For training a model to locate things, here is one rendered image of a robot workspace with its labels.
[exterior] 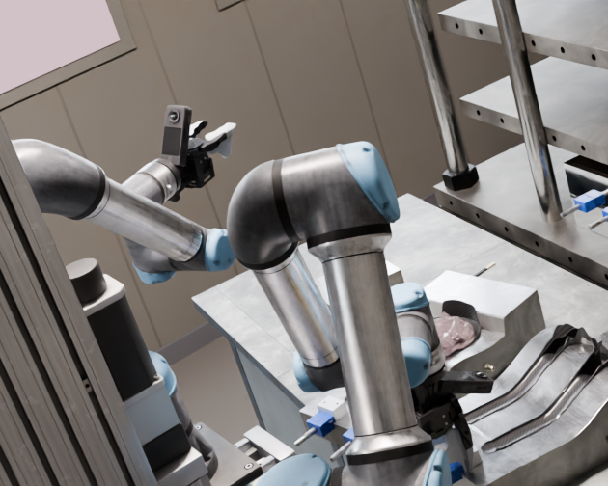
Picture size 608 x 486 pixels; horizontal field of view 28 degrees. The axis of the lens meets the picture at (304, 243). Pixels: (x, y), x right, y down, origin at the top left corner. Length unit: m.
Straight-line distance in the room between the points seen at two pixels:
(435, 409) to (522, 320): 0.57
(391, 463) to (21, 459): 0.47
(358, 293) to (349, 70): 3.35
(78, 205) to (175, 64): 2.63
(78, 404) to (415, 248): 1.71
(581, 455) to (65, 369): 1.03
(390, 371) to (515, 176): 1.91
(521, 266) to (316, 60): 2.06
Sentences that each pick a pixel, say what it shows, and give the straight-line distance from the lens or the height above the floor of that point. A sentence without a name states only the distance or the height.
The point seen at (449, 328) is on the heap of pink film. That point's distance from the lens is 2.59.
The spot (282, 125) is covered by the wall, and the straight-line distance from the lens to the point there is 4.76.
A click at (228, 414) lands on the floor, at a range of 4.29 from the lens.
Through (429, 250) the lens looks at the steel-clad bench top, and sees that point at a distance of 3.13.
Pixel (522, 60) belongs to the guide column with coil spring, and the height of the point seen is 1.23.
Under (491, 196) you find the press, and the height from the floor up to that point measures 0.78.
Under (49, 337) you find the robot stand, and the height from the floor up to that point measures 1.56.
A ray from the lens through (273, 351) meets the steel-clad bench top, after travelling 2.90.
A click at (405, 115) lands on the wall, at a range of 5.09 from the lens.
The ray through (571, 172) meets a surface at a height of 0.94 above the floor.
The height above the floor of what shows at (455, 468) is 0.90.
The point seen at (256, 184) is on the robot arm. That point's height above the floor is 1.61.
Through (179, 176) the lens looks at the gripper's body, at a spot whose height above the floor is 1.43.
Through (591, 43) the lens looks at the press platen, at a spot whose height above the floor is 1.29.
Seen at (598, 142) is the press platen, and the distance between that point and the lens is 2.91.
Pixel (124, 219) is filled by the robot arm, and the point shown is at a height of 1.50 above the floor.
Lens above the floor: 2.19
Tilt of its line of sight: 24 degrees down
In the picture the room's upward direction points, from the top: 18 degrees counter-clockwise
